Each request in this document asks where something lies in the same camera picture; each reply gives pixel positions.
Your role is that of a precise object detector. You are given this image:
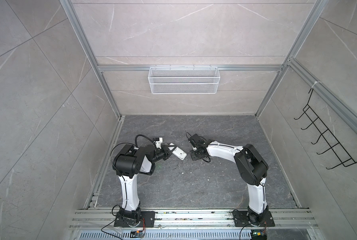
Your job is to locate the green circuit board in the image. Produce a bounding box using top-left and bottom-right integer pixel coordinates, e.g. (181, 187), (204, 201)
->
(251, 230), (267, 240)
(131, 230), (145, 239)

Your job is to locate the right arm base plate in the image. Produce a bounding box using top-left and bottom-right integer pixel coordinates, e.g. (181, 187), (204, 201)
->
(231, 210), (275, 227)

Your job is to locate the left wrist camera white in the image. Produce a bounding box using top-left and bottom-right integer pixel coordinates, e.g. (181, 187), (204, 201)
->
(153, 137), (163, 149)

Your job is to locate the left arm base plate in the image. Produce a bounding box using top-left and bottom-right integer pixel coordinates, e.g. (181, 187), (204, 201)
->
(114, 211), (156, 228)

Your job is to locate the left green circuit board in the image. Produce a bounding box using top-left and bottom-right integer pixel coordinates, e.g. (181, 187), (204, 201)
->
(131, 230), (145, 239)

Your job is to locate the aluminium mounting rail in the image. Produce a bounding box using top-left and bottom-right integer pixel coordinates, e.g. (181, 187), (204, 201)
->
(67, 209), (318, 229)

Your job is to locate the white wire mesh basket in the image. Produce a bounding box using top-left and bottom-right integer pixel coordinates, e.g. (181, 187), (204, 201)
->
(148, 67), (220, 95)

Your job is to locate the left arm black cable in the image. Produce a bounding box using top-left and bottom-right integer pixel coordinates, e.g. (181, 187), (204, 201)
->
(135, 134), (155, 148)

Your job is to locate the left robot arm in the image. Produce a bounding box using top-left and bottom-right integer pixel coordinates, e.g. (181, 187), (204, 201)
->
(112, 144), (177, 225)

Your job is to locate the black wire hook rack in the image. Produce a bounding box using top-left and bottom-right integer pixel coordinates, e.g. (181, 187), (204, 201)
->
(294, 88), (357, 170)

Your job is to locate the white remote control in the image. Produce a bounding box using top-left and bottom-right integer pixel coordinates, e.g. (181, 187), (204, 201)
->
(170, 146), (187, 161)

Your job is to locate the right green circuit board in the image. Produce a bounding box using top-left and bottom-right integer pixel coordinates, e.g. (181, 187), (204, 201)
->
(251, 230), (267, 240)

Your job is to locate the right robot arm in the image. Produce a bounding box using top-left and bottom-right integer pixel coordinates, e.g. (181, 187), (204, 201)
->
(188, 134), (269, 226)

